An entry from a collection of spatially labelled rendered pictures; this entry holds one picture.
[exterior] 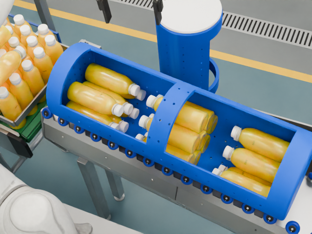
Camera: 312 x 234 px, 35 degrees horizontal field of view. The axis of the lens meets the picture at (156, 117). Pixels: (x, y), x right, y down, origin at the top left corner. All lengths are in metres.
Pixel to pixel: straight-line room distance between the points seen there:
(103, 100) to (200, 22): 0.59
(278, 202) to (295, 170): 0.11
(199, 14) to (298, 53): 1.42
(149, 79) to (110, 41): 1.70
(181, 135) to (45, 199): 0.50
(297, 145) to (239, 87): 1.72
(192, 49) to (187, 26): 0.11
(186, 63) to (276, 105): 1.08
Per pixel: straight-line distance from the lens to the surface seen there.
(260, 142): 1.56
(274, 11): 3.63
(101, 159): 1.87
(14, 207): 1.29
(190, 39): 2.02
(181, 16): 2.06
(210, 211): 1.74
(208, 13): 2.07
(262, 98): 3.10
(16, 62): 1.86
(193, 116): 1.54
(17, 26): 2.11
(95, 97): 1.67
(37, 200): 1.28
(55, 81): 1.68
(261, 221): 1.67
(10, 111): 1.89
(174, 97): 1.53
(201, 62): 2.15
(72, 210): 1.55
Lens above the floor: 2.45
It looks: 55 degrees down
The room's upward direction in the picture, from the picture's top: 7 degrees counter-clockwise
